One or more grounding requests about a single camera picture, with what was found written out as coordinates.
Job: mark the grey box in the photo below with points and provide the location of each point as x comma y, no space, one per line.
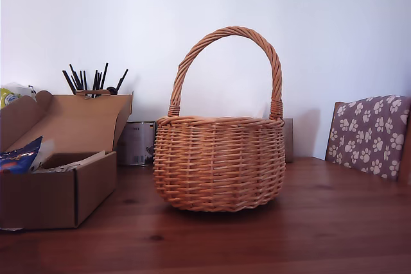
288,139

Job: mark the blue Terry's egg bag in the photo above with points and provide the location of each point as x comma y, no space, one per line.
16,158

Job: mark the white paper scrap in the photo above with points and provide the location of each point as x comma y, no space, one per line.
13,229

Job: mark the tin can with paper label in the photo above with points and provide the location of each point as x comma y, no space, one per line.
138,145

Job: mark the paw print chair cover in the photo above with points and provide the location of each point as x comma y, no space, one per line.
369,133

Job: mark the yellow-green white package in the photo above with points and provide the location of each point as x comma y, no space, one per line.
8,97

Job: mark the thin black stick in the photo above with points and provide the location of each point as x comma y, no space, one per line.
104,76
85,80
69,81
122,80
75,77
95,80

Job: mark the cardboard stick holder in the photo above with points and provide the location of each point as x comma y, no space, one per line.
93,92

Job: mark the small black knob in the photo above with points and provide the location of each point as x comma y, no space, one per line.
112,90

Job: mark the clear speckled egg bag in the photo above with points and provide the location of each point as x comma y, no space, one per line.
61,168

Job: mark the brown cardboard box with lid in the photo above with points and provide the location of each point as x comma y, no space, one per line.
48,197

